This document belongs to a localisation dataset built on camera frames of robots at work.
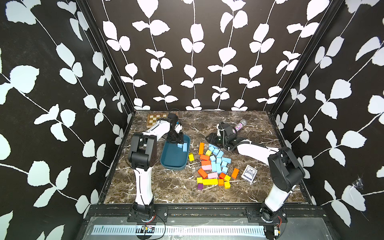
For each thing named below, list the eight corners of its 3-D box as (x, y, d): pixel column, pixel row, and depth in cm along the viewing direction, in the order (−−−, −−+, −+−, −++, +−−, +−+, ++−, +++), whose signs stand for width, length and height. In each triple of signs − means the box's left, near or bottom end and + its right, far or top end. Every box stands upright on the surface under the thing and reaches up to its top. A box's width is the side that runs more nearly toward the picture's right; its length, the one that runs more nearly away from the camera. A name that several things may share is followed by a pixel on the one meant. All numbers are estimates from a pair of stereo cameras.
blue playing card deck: (240, 176, 89) (241, 175, 87) (246, 164, 94) (246, 163, 92) (251, 183, 86) (253, 182, 85) (257, 171, 91) (258, 169, 90)
